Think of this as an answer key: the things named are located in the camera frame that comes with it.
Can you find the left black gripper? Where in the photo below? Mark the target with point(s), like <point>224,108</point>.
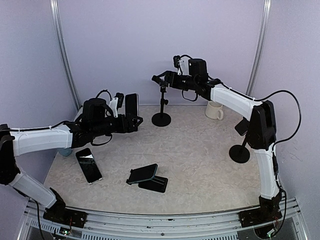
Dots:
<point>129,127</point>

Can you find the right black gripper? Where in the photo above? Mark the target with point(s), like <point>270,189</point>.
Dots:
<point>169,74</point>

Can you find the silver edged black smartphone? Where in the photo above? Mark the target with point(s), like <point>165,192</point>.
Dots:
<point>131,102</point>

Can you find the black round-base phone stand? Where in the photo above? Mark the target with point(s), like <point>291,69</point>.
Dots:
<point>162,119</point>

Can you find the purple edged black smartphone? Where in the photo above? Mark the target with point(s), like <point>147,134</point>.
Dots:
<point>242,127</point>

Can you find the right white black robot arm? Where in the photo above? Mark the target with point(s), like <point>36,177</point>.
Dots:
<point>258,124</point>

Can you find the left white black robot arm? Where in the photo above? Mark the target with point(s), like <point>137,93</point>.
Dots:
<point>98,118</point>

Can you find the black smartphone on white stand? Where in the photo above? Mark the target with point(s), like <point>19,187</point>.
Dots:
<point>88,165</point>

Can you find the black folding phone stand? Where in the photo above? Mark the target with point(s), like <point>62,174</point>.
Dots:
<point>157,184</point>

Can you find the white ceramic mug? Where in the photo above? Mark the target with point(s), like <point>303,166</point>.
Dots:
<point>214,110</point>

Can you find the light blue small object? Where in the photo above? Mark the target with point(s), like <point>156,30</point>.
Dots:
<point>65,152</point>

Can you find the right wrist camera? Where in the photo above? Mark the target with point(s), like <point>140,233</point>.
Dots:
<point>179,64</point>

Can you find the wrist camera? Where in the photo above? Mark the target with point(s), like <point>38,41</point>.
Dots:
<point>116,103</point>
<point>179,64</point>

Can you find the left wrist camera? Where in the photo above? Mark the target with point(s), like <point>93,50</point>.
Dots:
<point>116,103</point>

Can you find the right aluminium corner post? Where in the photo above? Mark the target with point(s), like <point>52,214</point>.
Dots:
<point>260,46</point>

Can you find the aluminium corner post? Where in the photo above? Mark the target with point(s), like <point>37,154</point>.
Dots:
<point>54,5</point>
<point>260,46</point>

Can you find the aluminium front rail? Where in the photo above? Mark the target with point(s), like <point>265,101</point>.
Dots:
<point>102,225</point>

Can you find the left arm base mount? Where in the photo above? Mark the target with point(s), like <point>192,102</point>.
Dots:
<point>66,216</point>

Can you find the left aluminium corner post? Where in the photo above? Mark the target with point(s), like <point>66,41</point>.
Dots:
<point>54,5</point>

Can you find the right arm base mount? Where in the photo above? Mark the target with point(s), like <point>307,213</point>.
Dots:
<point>268,210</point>

